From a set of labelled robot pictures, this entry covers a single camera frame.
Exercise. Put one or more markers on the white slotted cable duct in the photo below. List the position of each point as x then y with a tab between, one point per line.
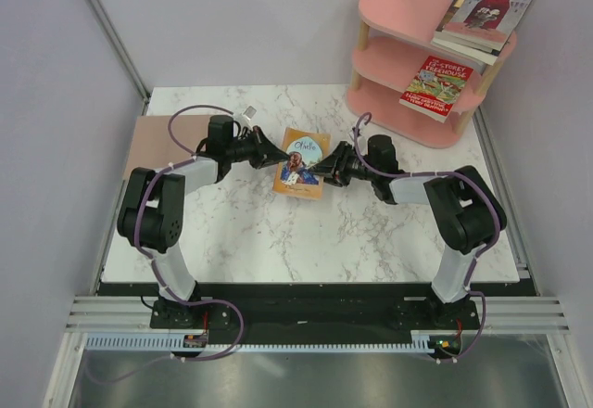
177	342

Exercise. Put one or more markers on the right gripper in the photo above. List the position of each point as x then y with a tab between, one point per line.
334	166

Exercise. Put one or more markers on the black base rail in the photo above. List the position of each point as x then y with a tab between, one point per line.
401	307

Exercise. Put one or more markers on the brown cardboard file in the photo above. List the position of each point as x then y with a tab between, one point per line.
152	147

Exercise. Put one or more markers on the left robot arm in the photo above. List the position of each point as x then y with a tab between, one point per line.
151	213

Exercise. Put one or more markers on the tan Othello book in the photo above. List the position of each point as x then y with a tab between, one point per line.
304	150

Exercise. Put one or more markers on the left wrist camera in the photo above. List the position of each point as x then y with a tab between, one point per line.
246	117

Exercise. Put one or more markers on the pink Shakespeare story book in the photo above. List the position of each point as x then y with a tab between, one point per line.
486	22

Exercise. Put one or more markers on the pink three-tier shelf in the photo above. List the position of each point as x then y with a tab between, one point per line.
394	41

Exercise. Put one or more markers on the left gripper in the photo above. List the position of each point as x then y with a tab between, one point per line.
266	152

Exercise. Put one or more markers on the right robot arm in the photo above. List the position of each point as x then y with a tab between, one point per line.
468	216

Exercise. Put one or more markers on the red Treehouse book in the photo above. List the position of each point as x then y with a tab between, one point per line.
436	88

